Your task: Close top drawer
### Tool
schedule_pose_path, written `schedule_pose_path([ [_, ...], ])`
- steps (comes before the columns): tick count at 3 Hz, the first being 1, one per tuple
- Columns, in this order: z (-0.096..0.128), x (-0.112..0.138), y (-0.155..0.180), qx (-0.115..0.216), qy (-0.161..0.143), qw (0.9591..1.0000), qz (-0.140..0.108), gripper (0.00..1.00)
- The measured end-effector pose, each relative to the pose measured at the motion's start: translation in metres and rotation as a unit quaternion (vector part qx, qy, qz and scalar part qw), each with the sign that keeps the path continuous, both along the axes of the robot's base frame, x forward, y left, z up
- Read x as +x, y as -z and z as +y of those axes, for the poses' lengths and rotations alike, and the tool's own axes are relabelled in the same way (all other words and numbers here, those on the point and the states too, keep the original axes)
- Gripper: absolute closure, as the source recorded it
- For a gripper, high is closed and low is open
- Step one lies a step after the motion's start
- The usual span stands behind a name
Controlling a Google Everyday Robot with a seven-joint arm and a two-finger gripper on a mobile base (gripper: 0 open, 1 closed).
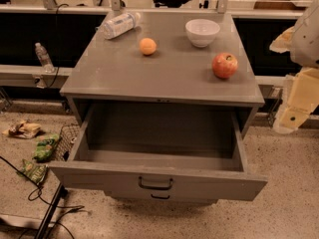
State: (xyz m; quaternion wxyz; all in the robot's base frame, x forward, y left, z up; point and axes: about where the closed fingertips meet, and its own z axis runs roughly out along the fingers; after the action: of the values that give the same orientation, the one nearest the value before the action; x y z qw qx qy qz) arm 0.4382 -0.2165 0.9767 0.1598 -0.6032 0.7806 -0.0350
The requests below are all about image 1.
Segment lying clear water bottle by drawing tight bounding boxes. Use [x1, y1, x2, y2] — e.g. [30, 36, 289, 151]
[102, 12, 141, 40]

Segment red apple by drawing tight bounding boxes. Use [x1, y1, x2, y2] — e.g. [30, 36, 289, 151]
[211, 53, 238, 79]

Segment green chip bag lower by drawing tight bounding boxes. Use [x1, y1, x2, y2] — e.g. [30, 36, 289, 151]
[21, 159, 48, 185]

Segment black lower drawer handle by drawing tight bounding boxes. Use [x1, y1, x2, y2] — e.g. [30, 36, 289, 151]
[151, 194, 170, 200]

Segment grey top drawer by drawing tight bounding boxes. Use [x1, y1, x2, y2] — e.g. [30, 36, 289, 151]
[50, 102, 267, 203]

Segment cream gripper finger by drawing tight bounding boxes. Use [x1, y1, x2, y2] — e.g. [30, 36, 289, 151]
[269, 27, 294, 53]
[272, 107, 309, 134]

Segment black stand leg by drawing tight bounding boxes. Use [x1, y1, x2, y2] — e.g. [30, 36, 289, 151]
[34, 184, 66, 239]

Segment green chip bag upper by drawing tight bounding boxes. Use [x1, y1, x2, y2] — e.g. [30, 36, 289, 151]
[33, 133, 60, 162]

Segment black drawer handle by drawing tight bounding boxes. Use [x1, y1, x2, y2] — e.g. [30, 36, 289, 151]
[151, 194, 170, 200]
[138, 176, 173, 191]

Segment standing clear water bottle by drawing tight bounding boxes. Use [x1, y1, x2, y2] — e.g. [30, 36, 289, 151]
[35, 43, 55, 73]

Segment green chip bag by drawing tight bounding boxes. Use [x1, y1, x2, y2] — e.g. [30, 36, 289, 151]
[21, 159, 48, 185]
[33, 133, 60, 162]

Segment black floor cable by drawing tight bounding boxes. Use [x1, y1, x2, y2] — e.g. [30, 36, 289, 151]
[0, 155, 92, 239]

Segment crumpled brown snack wrapper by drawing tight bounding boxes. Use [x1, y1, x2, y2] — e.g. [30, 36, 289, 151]
[3, 120, 41, 139]

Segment black wire mesh basket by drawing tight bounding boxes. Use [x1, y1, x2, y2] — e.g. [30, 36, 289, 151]
[53, 124, 80, 161]

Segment white ceramic bowl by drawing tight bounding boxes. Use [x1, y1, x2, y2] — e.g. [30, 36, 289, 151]
[185, 19, 220, 48]

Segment orange fruit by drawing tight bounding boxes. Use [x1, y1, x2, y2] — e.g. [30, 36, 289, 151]
[139, 38, 157, 56]

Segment grey metal rail frame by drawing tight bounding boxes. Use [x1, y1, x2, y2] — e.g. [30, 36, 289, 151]
[0, 0, 314, 87]

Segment black top drawer handle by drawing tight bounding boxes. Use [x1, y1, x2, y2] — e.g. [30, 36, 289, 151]
[138, 176, 173, 191]

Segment grey metal drawer cabinet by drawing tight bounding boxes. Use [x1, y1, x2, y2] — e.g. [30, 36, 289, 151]
[59, 10, 266, 207]

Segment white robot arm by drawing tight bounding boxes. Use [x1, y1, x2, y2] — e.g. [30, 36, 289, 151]
[269, 0, 319, 133]

